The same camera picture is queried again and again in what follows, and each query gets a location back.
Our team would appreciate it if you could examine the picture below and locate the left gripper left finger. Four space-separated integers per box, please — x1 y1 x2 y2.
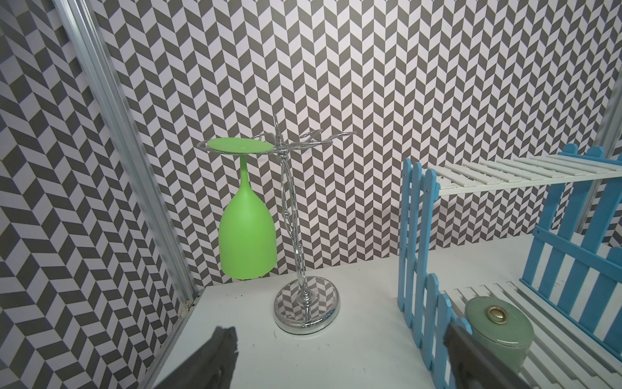
155 327 238 389

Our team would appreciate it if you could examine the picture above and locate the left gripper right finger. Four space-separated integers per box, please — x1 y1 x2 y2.
443 323 530 389

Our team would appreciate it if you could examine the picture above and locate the small green tea canister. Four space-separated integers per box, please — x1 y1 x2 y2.
465 296 535 374

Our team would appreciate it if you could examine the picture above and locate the blue white two-tier shelf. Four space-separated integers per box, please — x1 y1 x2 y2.
397 144 621 388

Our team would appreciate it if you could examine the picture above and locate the green plastic wine glass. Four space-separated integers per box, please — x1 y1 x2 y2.
207 138 277 280

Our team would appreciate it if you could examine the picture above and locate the chrome wire cup stand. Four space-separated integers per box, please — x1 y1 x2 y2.
196 113 357 336

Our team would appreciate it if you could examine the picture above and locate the aluminium corner post left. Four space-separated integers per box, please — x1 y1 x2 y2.
53 1 199 306

